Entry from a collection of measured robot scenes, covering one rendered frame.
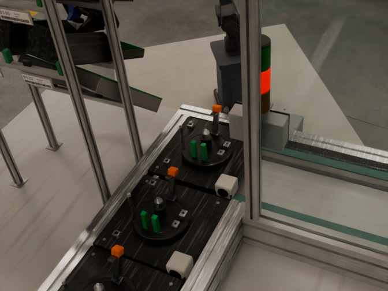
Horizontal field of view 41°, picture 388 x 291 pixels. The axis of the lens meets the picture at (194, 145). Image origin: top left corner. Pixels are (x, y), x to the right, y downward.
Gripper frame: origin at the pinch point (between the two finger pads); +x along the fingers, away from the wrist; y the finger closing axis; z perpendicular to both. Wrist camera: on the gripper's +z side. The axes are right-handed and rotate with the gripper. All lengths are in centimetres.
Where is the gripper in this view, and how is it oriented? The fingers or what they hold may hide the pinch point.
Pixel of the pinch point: (77, 25)
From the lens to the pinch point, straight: 146.8
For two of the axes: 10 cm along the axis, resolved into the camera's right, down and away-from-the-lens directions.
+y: 8.1, 3.5, -4.8
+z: -2.2, -5.8, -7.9
